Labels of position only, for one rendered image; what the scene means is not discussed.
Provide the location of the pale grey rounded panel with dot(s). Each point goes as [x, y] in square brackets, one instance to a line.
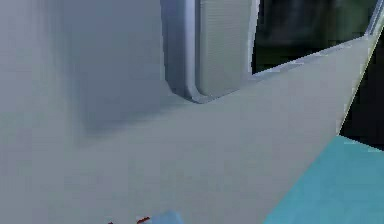
[225, 46]

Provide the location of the dark window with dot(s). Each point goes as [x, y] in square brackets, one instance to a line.
[310, 30]

